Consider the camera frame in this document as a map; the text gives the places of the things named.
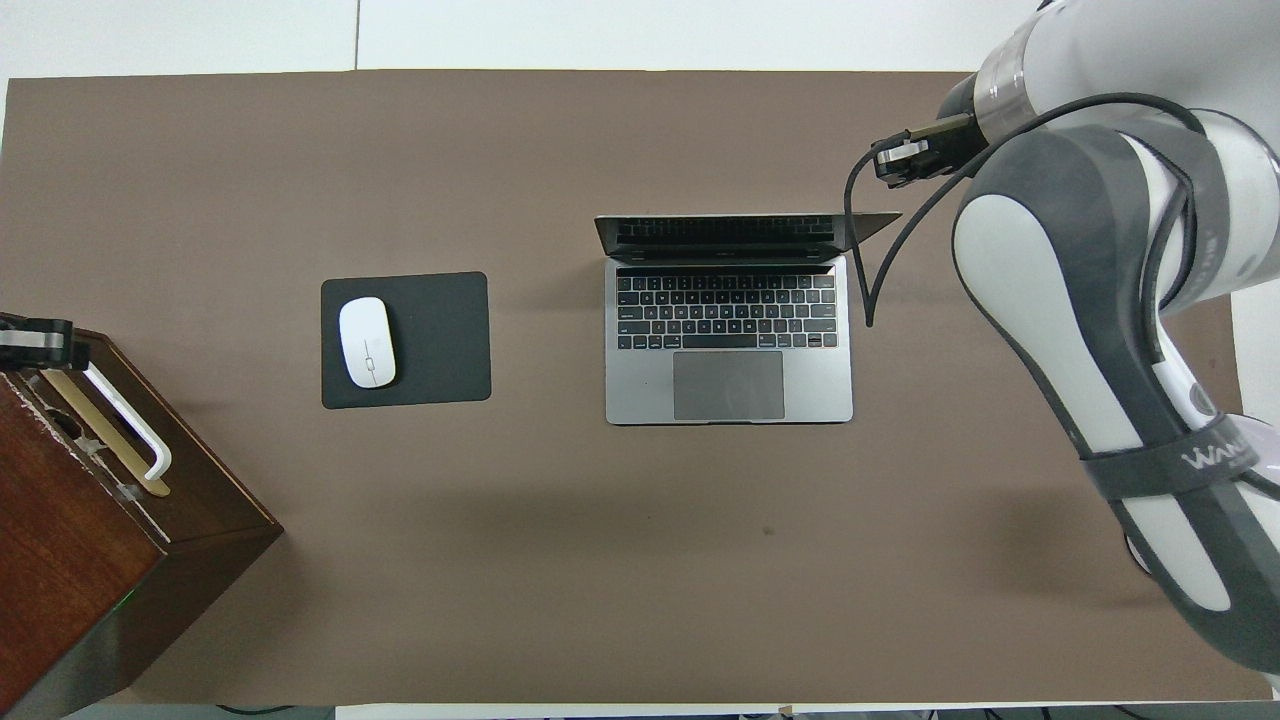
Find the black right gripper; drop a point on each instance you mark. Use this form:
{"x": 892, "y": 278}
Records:
{"x": 962, "y": 158}

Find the grey aluminium laptop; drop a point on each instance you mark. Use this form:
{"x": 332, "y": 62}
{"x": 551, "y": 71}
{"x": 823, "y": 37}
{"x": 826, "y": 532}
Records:
{"x": 740, "y": 385}

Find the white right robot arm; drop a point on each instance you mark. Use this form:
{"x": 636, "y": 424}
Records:
{"x": 1060, "y": 290}

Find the dark brown wooden box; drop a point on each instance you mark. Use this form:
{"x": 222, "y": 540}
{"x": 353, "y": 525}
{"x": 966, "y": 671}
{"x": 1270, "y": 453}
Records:
{"x": 80, "y": 560}

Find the white computer mouse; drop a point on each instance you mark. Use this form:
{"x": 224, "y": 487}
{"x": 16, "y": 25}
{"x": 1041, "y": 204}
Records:
{"x": 366, "y": 340}

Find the black mouse pad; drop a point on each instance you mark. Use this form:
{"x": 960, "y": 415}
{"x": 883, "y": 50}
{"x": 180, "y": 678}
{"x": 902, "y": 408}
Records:
{"x": 440, "y": 340}

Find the white desk lamp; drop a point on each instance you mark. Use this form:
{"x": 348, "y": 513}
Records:
{"x": 1140, "y": 558}

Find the brown paper table mat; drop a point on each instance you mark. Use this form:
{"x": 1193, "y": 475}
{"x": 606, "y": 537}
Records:
{"x": 600, "y": 560}

